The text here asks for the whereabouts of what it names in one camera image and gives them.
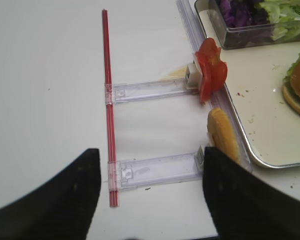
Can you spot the white pusher block bun left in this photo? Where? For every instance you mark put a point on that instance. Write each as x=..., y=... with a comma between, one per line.
x=200, y=155

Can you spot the clear slider rail upper left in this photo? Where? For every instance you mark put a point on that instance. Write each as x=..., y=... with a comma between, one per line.
x=124, y=93

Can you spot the bottom bun on tray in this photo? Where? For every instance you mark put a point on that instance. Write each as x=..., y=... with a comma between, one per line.
x=292, y=100

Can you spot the white pusher block tomato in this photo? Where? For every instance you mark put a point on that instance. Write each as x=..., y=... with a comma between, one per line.
x=193, y=74

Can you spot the clear slider rail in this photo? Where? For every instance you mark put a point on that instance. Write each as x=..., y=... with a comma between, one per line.
x=124, y=93
x=136, y=173

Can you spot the lettuce on bun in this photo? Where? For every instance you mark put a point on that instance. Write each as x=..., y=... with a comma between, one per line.
x=287, y=78

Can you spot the rear tomato slice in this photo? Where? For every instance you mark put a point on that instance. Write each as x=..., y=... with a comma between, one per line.
x=208, y=53

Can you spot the front tomato slice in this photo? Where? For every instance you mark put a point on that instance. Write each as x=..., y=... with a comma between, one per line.
x=213, y=79

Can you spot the upright bun half left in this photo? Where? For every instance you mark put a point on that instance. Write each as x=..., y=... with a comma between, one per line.
x=222, y=134

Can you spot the beige metal tray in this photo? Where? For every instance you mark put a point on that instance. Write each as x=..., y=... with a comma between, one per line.
x=270, y=127

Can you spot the clear slider rail lower left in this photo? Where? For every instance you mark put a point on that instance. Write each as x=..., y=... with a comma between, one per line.
x=136, y=173

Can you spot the green lettuce leaves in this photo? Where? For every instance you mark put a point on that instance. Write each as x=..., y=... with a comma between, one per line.
x=284, y=16

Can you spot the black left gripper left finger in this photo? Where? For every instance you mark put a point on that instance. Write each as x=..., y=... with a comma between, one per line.
x=60, y=209

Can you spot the purple cabbage leaves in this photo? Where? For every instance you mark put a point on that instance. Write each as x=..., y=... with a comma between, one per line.
x=243, y=13

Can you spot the left red rod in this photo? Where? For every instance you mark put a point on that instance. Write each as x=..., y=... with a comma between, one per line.
x=109, y=105

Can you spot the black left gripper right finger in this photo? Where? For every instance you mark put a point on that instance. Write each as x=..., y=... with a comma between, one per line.
x=242, y=206

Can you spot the clear plastic salad box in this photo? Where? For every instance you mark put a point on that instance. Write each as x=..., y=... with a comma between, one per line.
x=242, y=37

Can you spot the tomato slice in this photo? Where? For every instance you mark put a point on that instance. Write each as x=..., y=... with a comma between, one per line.
x=213, y=79
x=208, y=53

